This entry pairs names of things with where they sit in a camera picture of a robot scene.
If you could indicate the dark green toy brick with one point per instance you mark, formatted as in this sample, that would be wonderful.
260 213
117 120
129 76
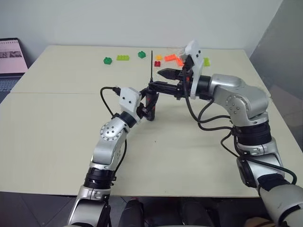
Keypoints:
141 54
107 61

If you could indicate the dark rounded shape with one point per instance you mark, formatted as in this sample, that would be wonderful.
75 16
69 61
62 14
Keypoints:
196 214
133 212

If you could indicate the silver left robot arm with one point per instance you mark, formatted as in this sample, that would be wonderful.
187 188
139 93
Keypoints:
106 151

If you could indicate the orange toy brick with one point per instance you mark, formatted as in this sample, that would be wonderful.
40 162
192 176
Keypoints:
179 62
171 58

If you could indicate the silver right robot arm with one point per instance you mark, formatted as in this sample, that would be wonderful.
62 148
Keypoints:
248 101

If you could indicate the grey partition panel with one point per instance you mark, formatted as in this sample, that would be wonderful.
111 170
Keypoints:
281 52

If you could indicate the yellow toy brick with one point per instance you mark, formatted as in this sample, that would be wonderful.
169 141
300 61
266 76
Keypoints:
158 57

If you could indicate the open laptop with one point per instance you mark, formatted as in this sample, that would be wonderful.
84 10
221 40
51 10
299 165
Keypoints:
10 59

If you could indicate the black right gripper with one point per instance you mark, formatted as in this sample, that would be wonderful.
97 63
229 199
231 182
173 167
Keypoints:
185 87

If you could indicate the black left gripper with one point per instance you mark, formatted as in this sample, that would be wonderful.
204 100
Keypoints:
142 111

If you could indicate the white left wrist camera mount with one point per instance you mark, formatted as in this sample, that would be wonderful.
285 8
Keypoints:
129 101

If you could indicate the red toy brick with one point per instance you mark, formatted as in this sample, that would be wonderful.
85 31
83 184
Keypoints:
157 63

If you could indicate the thin metal screwdriver bit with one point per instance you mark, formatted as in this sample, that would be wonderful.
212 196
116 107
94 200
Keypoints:
151 66

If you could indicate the lime green toy brick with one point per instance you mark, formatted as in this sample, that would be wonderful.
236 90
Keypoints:
123 57
207 62

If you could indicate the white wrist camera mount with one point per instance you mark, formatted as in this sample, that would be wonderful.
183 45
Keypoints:
197 61
129 101

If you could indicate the grey red electric screwdriver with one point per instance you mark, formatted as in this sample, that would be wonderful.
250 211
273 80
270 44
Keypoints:
152 100

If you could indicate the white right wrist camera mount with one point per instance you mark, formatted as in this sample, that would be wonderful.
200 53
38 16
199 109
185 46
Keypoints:
197 61

